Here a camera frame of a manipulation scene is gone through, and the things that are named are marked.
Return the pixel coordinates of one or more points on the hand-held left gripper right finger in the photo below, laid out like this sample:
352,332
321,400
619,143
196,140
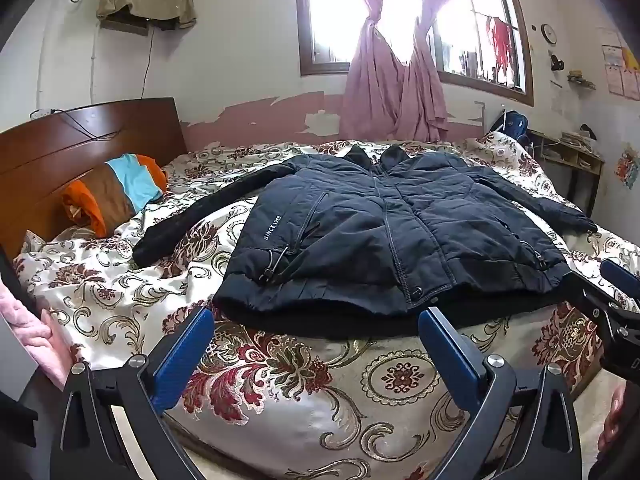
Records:
445,355

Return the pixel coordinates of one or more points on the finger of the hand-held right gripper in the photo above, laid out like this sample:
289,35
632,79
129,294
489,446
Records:
622,280
600,310

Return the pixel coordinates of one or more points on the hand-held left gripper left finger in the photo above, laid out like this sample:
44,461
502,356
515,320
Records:
182,355

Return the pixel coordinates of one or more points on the dark navy padded jacket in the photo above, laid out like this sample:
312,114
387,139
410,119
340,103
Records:
350,240

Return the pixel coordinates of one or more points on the red hanging clothes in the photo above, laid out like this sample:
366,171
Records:
501,40

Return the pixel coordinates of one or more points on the person's right hand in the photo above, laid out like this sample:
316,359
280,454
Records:
615,420

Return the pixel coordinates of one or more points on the floral patterned bed quilt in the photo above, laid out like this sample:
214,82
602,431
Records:
300,385

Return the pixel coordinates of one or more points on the wooden desk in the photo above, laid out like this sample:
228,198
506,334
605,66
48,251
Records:
575,152

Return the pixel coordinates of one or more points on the stack of papers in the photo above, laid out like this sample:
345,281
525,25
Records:
575,140

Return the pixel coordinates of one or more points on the pink fluffy cloth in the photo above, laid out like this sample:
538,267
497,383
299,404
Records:
35,332

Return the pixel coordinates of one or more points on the grey flat box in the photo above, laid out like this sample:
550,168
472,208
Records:
15,365

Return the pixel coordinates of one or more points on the orange brown blue striped pillow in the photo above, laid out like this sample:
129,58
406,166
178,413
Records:
125,185

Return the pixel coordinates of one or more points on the dark cloth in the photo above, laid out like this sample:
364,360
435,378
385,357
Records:
17,280

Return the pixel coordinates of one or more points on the blue backpack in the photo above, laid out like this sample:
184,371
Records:
515,122

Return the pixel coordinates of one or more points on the wooden bed headboard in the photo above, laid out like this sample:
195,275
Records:
75,150

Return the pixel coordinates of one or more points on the white power strip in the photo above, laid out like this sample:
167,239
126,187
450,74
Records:
42,113

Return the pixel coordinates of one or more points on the colourful wall sticker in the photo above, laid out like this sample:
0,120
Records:
629,167

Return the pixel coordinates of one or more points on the white wall paper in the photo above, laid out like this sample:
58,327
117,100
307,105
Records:
562,97

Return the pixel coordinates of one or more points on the small wall shelf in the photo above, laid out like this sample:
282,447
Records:
581,80

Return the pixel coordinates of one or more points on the pinned wall paper sheets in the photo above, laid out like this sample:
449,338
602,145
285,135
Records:
617,70

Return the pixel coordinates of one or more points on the white wall bracket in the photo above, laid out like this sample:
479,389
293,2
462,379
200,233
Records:
481,112

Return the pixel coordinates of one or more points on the black wall hook item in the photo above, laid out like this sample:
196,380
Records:
556,62

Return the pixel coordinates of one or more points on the round wall clock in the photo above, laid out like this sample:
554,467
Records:
550,33

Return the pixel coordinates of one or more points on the dark wall shelf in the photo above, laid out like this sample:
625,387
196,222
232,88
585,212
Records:
125,24

